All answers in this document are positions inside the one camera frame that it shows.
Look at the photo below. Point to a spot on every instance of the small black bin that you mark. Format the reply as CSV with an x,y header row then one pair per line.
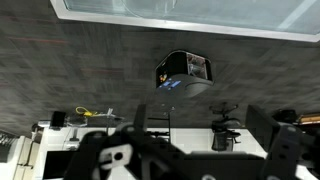
x,y
58,119

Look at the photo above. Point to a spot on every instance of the black equipment case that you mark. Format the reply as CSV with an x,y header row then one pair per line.
x,y
285,116

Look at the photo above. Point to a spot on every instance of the black office chair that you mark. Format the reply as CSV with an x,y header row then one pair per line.
x,y
225,128

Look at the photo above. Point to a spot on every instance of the black box with blue label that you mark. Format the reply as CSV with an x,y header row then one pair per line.
x,y
176,73

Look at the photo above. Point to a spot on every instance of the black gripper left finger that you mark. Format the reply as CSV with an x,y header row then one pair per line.
x,y
140,115

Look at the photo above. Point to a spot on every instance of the rack of stacked chairs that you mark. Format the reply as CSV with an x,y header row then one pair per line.
x,y
6,146

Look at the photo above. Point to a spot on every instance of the black monitor screen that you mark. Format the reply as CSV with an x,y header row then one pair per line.
x,y
58,165

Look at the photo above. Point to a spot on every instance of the black metal stand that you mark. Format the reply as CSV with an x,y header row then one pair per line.
x,y
169,116

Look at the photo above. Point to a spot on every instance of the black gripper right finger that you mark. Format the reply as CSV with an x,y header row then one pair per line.
x,y
260,123

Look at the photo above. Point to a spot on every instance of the white tripod stand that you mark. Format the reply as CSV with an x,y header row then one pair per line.
x,y
109,115

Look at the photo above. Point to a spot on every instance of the yellow wooden item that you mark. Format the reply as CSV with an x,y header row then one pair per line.
x,y
310,119

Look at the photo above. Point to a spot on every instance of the clear drinking glass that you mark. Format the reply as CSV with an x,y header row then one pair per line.
x,y
150,8

